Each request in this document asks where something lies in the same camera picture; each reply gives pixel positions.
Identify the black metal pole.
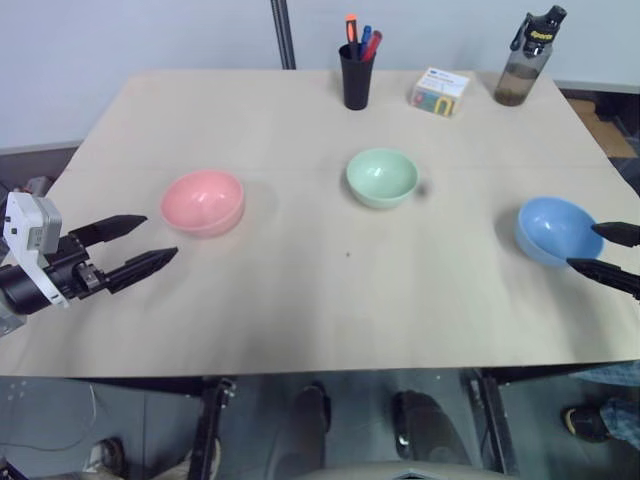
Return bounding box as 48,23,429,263
269,0,297,70

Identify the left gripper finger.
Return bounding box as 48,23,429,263
106,246,180,294
69,214,149,248

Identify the blue jeans leg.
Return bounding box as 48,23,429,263
569,362,640,444

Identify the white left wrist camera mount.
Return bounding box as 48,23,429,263
0,192,70,309

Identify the black table leg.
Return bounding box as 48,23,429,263
187,377,236,480
468,369,521,476

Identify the red marker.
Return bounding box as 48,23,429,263
363,30,385,62

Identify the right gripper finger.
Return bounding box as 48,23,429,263
565,257,640,302
590,220,640,248

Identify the orange marker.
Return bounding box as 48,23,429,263
343,15,361,61

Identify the green bowl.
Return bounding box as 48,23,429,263
345,147,419,210

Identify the black pen cup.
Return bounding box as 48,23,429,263
338,42,377,111

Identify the dark rounded shape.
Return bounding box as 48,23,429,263
292,382,334,454
391,389,474,469

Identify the clear bottle with black lid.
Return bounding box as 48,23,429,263
493,4,565,107

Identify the dark shoe with yellow trim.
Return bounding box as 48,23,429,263
563,405,614,444

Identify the pink bowl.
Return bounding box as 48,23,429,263
159,169,246,240

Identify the blue bowl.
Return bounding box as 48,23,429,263
517,196,606,269

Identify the small white printed box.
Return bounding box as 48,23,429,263
410,66,471,120

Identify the dark shoe with white sole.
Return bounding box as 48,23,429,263
82,436,126,480

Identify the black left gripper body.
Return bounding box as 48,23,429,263
45,232,113,302

